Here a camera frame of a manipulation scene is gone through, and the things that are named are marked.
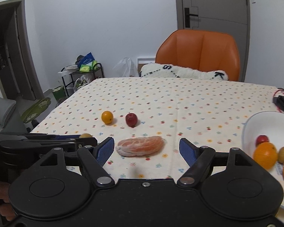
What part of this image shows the green bag on floor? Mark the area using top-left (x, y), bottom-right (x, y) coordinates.
top-left (52, 86), bottom-right (66, 101)

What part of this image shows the grey door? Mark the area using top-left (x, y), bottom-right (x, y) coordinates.
top-left (176, 0), bottom-right (250, 82)

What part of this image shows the black metal shelf rack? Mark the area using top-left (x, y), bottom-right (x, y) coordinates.
top-left (58, 61), bottom-right (104, 97)

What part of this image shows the large orange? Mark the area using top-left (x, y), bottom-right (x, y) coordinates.
top-left (253, 142), bottom-right (278, 170)

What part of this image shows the white fluffy cushion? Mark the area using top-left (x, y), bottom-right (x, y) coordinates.
top-left (139, 63), bottom-right (229, 80)

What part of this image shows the green floor mat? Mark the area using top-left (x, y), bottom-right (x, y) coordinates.
top-left (21, 97), bottom-right (51, 124)

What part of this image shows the left hand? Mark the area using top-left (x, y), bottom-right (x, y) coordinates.
top-left (0, 179), bottom-right (16, 222)

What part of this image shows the dark doorway frame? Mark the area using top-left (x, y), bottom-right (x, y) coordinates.
top-left (0, 0), bottom-right (44, 100)

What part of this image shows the clear plastic bag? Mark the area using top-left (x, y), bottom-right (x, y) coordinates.
top-left (113, 58), bottom-right (139, 77)

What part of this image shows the peeled orange grapefruit segment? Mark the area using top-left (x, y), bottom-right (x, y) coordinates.
top-left (116, 136), bottom-right (165, 157)

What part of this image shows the white plate blue rim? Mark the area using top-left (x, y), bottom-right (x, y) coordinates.
top-left (242, 111), bottom-right (284, 208)

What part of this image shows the black door handle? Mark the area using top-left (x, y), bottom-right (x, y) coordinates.
top-left (184, 7), bottom-right (198, 28)

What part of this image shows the grey sofa cushion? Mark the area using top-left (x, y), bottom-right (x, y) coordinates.
top-left (0, 97), bottom-right (16, 128)

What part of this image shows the floral tablecloth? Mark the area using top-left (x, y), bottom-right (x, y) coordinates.
top-left (34, 77), bottom-right (277, 180)

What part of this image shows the green tissue pack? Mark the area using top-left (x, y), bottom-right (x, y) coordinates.
top-left (79, 61), bottom-right (98, 73)

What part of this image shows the small red apple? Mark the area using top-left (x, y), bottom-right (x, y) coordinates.
top-left (125, 113), bottom-right (138, 127)

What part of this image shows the brown longan fruit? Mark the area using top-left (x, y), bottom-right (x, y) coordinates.
top-left (278, 147), bottom-right (284, 163)
top-left (79, 133), bottom-right (93, 138)

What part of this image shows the small kumquat orange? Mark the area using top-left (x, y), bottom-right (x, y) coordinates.
top-left (101, 111), bottom-right (114, 124)

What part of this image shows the orange leather chair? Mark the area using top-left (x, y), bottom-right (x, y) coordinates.
top-left (155, 29), bottom-right (240, 81)

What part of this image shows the blue package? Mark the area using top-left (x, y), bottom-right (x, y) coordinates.
top-left (75, 52), bottom-right (95, 68)

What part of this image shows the red cable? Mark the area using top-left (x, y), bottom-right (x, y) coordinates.
top-left (272, 88), bottom-right (284, 114)

